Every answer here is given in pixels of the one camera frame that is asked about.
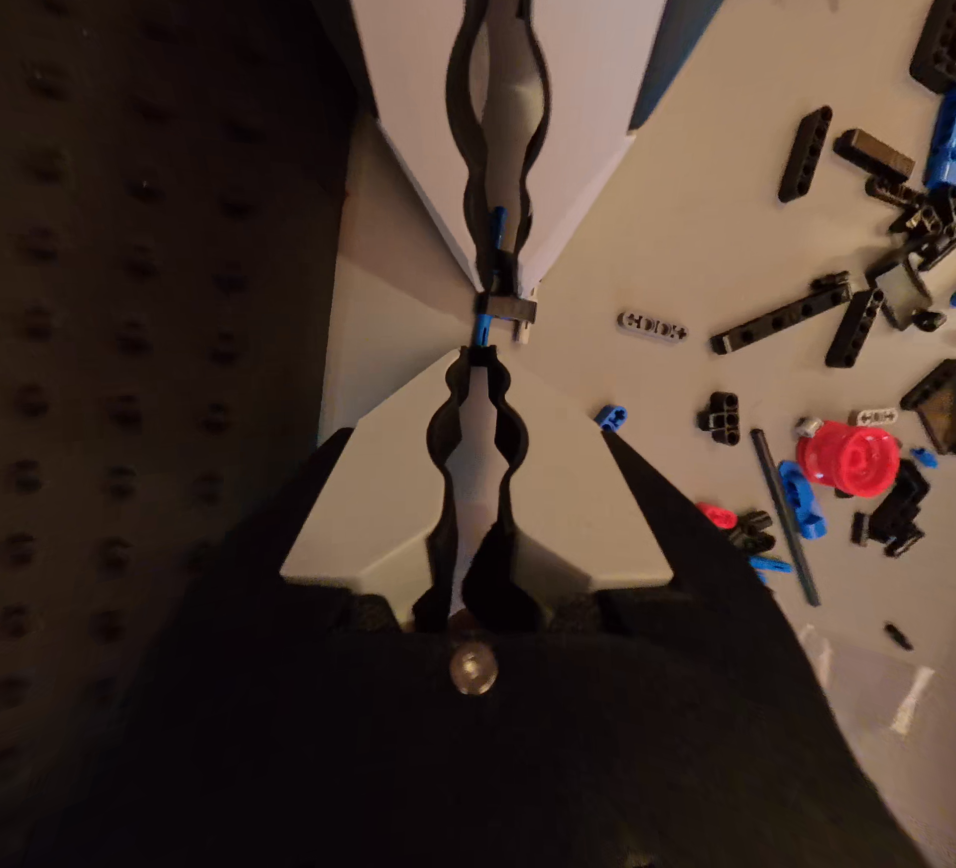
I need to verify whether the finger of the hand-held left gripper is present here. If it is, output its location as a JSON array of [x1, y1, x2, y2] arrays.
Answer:
[[327, 0, 490, 294], [515, 0, 697, 286]]

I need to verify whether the black three-hole connector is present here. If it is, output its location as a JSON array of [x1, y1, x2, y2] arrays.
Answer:
[[889, 192, 956, 271]]

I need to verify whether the black tee connector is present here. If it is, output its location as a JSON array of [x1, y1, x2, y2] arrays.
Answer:
[[698, 391, 742, 445]]

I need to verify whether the grey thin beam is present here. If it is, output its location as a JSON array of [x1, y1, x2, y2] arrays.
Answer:
[[616, 311, 690, 344]]

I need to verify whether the pile of small pins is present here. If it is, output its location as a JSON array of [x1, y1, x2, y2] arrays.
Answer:
[[728, 509, 794, 585]]

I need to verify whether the black perforated panel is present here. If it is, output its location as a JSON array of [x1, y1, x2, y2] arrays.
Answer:
[[0, 0, 356, 868]]

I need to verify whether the grey desk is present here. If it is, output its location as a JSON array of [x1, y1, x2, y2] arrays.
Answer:
[[317, 0, 956, 868]]

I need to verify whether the blue long pin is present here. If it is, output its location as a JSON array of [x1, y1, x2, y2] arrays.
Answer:
[[471, 205, 509, 350]]

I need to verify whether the clear plastic bag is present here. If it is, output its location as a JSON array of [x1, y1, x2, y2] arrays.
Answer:
[[795, 621, 956, 772]]

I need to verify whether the grey black long pin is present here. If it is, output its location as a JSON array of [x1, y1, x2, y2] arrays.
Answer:
[[511, 285, 540, 345]]

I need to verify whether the red wheel rim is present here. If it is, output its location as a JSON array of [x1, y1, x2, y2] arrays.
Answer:
[[795, 421, 901, 497]]

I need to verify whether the black open frame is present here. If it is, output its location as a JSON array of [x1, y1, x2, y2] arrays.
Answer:
[[909, 0, 956, 94]]

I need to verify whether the black five-hole beam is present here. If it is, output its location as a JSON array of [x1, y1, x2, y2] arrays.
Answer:
[[777, 106, 834, 204]]

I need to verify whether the long black axle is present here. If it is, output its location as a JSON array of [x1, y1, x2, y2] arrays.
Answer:
[[750, 429, 823, 608]]

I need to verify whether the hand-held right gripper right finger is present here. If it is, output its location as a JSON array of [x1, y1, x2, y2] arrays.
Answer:
[[462, 350, 675, 633]]

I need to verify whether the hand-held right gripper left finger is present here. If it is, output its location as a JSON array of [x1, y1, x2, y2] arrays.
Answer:
[[279, 350, 472, 633]]

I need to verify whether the blue curved panel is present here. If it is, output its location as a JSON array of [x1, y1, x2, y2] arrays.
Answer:
[[777, 461, 829, 539]]

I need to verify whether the black flat plate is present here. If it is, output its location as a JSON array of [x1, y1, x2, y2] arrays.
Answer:
[[833, 128, 917, 180]]

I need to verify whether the long black holed beam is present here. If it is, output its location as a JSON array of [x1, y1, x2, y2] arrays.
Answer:
[[710, 272, 854, 356]]

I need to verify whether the blue flat panel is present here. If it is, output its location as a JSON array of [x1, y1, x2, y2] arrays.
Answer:
[[925, 91, 956, 189]]

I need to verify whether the black angled beam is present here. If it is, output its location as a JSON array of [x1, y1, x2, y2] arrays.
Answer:
[[851, 459, 931, 557]]

